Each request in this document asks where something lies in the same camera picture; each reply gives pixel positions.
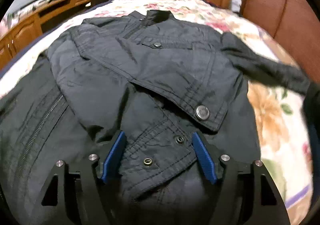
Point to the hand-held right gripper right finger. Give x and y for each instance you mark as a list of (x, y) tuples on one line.
[(203, 160)]

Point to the wooden desk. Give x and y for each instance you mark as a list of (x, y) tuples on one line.
[(22, 32)]

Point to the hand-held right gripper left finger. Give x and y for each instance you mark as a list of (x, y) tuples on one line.
[(115, 157)]

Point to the black cloth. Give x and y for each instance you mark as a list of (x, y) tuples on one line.
[(312, 105)]

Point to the black jacket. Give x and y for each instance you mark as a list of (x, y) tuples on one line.
[(150, 65)]

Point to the floral blanket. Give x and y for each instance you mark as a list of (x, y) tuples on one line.
[(275, 120)]

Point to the brown slatted wardrobe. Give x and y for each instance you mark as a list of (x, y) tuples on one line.
[(275, 3)]

